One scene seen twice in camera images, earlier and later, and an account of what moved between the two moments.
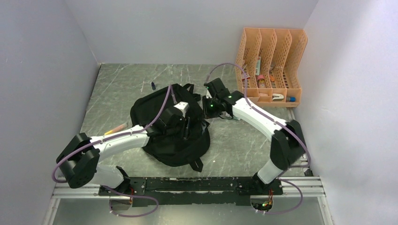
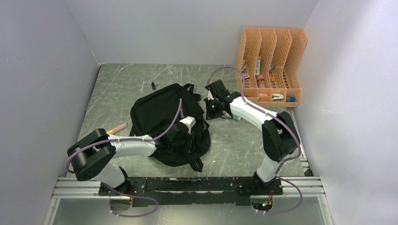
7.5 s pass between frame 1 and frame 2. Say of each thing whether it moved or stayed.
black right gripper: stayed
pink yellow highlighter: stayed
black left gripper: moved
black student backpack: stayed
